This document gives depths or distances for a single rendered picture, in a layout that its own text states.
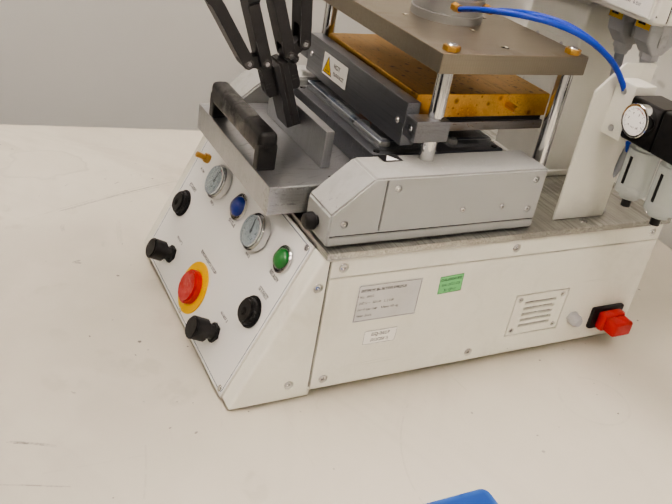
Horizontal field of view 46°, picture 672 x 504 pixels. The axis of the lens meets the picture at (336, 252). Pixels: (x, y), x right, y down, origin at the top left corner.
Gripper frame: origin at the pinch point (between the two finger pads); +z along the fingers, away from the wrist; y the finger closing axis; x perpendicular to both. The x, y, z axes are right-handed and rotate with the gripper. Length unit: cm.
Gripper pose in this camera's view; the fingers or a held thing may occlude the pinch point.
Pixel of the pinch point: (282, 91)
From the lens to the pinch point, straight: 83.9
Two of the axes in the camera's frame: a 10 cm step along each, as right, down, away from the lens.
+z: 1.6, 7.8, 6.1
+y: -8.9, 3.8, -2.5
